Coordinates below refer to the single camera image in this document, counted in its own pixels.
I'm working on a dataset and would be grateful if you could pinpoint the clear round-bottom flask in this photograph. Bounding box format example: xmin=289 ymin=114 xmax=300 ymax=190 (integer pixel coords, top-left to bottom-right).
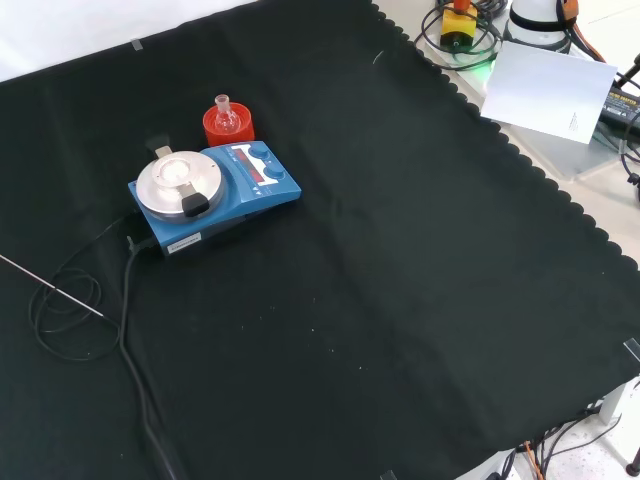
xmin=213 ymin=93 xmax=241 ymax=135

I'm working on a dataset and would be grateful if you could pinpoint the red ribbed flask holder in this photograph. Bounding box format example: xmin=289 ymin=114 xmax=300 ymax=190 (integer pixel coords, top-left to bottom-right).
xmin=202 ymin=102 xmax=256 ymax=149

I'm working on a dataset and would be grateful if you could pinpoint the black table cloth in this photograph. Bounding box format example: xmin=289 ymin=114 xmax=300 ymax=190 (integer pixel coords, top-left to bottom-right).
xmin=0 ymin=0 xmax=640 ymax=480

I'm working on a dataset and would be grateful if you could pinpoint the blue base heater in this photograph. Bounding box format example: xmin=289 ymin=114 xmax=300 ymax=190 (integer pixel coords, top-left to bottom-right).
xmin=127 ymin=136 xmax=303 ymax=259

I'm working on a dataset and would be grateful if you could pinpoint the yellow stop button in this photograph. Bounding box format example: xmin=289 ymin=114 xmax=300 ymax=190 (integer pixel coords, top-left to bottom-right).
xmin=439 ymin=0 xmax=480 ymax=51

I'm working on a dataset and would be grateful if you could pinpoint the pale board sheet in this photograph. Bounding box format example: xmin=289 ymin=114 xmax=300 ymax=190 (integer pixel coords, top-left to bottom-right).
xmin=479 ymin=40 xmax=619 ymax=146

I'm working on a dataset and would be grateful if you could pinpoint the thin metal probe rod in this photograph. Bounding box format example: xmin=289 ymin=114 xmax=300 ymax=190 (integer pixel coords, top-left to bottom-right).
xmin=0 ymin=253 xmax=105 ymax=320

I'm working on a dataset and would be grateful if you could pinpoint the black power adapter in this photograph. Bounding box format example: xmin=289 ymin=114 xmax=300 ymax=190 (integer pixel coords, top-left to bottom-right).
xmin=597 ymin=84 xmax=640 ymax=132

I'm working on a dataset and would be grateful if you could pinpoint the black looped cable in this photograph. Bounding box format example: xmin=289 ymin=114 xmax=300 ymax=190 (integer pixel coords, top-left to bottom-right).
xmin=420 ymin=0 xmax=504 ymax=71

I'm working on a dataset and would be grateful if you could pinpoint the thick black power cable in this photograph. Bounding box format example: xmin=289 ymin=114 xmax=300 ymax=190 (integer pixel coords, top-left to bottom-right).
xmin=118 ymin=234 xmax=189 ymax=480

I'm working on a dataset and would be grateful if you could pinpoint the thin black probe cable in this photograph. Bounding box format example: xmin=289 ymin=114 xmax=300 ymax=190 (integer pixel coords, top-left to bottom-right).
xmin=28 ymin=214 xmax=136 ymax=362

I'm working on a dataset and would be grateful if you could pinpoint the orange cable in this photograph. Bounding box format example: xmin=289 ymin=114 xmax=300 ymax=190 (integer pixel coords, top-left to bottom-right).
xmin=557 ymin=0 xmax=607 ymax=64

